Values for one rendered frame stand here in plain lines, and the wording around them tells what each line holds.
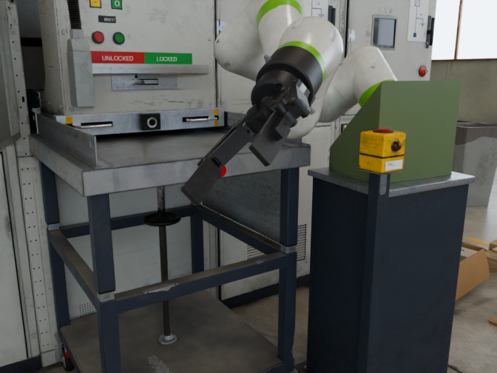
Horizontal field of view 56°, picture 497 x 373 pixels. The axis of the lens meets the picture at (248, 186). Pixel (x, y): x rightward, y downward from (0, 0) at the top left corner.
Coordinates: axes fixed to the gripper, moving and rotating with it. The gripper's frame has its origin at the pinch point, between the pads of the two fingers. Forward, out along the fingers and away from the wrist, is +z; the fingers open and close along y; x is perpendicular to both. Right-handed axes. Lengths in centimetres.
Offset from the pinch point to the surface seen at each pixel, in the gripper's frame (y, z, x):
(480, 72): 203, -852, -360
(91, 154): 48, -21, 12
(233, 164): 40, -43, -13
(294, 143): 36, -62, -23
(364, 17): 47, -181, -27
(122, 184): 47, -20, 3
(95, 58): 67, -58, 31
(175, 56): 61, -77, 17
